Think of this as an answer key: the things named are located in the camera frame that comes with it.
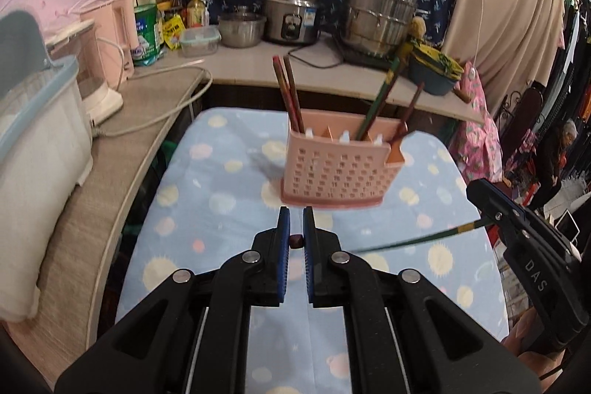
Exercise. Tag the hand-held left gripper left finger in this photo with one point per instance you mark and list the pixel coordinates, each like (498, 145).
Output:
(284, 255)

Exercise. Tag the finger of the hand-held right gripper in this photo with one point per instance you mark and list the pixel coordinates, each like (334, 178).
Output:
(496, 207)

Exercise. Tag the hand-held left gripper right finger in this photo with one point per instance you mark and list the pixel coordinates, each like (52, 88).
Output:
(309, 255)

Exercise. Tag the maroon chopstick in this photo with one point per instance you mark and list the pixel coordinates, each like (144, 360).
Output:
(296, 241)

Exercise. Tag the green chopstick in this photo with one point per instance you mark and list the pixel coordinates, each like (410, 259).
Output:
(379, 98)
(415, 238)

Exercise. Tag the pink perforated utensil holder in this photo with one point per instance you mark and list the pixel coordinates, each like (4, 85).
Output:
(337, 172)

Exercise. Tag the red chopstick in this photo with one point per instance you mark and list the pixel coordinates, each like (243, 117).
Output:
(285, 91)

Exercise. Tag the person's right hand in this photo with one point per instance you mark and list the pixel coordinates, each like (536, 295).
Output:
(521, 338)

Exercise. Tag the pink floral cloth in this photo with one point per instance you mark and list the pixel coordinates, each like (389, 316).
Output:
(478, 131)

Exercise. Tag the brown wooden utensil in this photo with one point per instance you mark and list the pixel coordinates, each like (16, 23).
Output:
(408, 112)

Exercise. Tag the blue bowl with yellow lid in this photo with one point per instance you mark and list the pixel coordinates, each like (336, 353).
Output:
(434, 71)

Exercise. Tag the beige curtain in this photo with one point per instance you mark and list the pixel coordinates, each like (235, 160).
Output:
(498, 6)

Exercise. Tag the stacked steel steamer pot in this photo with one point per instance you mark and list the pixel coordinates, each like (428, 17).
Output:
(378, 15)

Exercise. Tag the clear food container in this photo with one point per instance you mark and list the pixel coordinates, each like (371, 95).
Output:
(199, 42)

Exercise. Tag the steel pot with lid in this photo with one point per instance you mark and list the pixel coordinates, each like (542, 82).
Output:
(242, 29)

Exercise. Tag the steel rice cooker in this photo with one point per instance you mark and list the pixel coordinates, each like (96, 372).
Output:
(291, 13)

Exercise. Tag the yellow snack packet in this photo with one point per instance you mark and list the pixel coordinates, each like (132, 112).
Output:
(174, 31)

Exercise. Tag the yellow pump bottle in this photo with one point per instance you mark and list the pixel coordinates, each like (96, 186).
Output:
(196, 11)

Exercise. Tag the green tin can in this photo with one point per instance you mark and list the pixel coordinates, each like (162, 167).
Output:
(147, 34)

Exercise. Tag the pink and white appliance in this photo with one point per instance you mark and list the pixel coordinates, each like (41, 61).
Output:
(92, 71)

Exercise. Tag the white bin with blue lid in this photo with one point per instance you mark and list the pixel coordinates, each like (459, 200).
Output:
(41, 144)

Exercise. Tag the pink electric kettle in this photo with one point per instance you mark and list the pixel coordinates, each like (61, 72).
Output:
(115, 38)

